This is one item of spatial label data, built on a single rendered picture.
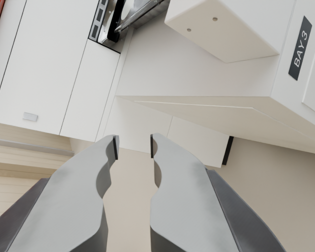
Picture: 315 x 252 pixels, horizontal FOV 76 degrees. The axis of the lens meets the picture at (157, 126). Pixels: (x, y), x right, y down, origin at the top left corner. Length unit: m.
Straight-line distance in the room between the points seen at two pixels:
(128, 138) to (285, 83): 0.66
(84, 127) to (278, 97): 0.65
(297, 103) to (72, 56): 0.68
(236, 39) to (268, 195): 0.99
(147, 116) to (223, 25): 0.66
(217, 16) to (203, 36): 0.05
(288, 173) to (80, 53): 1.06
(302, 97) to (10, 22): 0.78
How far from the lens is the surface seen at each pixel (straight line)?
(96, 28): 0.85
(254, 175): 1.25
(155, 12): 0.73
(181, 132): 1.02
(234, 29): 0.29
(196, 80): 0.43
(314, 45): 0.43
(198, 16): 0.28
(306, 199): 1.15
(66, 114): 0.79
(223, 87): 0.37
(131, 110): 0.86
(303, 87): 0.40
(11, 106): 0.79
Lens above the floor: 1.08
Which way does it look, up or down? 32 degrees down
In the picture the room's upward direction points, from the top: 73 degrees counter-clockwise
